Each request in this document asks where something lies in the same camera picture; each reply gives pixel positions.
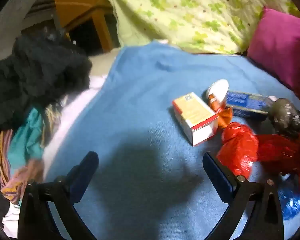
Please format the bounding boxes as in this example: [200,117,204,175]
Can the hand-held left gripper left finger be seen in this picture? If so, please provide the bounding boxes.
[17,151,99,240]

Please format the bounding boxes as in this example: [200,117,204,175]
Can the red mesh basket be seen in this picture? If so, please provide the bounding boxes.
[255,134,300,202]

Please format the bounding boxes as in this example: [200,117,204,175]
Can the blue blanket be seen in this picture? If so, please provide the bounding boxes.
[44,41,300,240]

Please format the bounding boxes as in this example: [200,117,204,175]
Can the blue plastic bag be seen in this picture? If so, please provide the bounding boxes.
[277,189,300,221]

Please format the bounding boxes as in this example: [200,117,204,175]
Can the striped cloth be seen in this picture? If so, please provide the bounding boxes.
[0,130,44,203]

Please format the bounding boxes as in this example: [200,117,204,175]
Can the blue carton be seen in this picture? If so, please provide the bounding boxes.
[225,91,278,120]

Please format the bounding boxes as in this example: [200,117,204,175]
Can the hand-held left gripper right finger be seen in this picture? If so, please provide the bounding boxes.
[202,152,284,240]

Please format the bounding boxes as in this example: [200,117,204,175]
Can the black cloth pile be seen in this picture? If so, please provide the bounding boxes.
[0,34,93,130]

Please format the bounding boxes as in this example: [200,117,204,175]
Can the red plastic bag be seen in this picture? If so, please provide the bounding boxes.
[217,122,258,177]

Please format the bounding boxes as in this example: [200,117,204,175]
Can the white sheet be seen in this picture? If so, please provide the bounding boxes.
[1,76,108,238]

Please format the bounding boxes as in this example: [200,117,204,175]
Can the teal cloth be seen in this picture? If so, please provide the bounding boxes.
[10,107,44,178]

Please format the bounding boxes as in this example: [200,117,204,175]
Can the orange-brown wooden cabinet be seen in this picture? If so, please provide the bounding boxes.
[51,0,115,53]

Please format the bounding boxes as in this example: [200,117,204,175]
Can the green floral quilt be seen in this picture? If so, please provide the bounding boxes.
[101,0,300,55]

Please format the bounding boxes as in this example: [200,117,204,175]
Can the magenta pillow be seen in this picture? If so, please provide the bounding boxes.
[247,7,300,95]

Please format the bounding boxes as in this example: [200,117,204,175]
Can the orange white carton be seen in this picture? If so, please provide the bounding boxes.
[172,92,219,147]

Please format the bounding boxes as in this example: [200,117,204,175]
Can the grey wad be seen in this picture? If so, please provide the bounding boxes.
[267,98,300,137]

